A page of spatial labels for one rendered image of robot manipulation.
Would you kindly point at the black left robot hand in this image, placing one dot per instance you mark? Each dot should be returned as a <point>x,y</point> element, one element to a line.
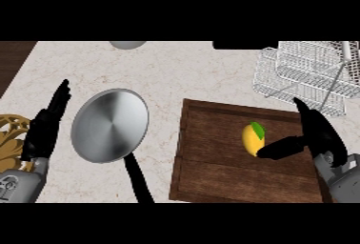
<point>43,127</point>

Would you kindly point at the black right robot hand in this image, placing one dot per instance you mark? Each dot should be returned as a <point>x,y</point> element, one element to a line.
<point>319,133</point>

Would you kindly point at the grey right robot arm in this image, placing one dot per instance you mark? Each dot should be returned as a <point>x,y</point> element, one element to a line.
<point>338,179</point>

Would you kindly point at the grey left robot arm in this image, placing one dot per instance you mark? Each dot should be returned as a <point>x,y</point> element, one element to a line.
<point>21,182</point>

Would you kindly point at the yellow lemon with green leaf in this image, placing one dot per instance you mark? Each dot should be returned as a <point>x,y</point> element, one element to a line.
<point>252,139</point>

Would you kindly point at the brown wooden tray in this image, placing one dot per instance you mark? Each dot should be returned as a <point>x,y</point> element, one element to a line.
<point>244,158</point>

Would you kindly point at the grey round object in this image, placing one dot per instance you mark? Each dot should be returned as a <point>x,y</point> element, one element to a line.
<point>127,44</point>

